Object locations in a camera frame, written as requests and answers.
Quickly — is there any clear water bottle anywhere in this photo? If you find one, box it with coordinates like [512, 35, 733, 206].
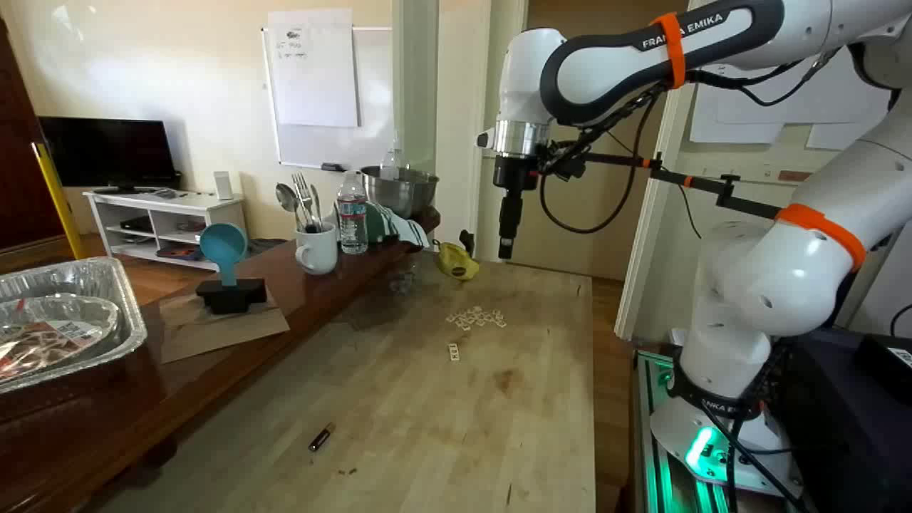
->
[336, 173, 368, 253]

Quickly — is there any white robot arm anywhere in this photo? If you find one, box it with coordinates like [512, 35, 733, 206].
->
[482, 0, 912, 400]

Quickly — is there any metal pot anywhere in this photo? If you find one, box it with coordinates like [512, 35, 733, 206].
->
[365, 166, 435, 217]

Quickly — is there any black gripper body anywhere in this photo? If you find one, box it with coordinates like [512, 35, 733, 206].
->
[494, 156, 539, 193]

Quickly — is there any black television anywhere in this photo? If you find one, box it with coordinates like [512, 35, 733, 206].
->
[41, 118, 182, 192]

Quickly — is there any dark wooden side table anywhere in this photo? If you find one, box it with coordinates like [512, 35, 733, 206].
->
[0, 243, 410, 513]

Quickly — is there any white mug with utensils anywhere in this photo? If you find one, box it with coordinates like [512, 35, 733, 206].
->
[274, 173, 338, 277]

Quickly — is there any white tv shelf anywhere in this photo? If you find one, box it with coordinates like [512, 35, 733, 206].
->
[85, 192, 246, 270]

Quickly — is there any pile of white letter tiles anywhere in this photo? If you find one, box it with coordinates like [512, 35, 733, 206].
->
[447, 304, 508, 333]

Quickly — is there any black marker pen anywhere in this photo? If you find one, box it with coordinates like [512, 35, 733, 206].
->
[307, 424, 336, 454]

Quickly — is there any white green cloth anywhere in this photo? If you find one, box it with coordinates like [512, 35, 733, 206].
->
[368, 203, 431, 250]

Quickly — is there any white flip chart board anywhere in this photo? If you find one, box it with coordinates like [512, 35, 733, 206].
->
[263, 9, 397, 167]

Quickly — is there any brown cardboard sheet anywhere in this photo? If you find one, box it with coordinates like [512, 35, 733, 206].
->
[159, 293, 291, 361]

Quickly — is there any yellow stick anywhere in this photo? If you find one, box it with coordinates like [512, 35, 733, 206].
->
[31, 143, 85, 260]

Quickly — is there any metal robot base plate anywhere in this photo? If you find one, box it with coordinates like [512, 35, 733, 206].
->
[649, 400, 804, 497]

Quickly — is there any aluminium foil tray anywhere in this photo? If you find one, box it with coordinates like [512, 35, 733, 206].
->
[0, 257, 147, 394]

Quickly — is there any yellow green sponge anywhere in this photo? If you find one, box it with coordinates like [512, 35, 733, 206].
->
[435, 243, 478, 283]

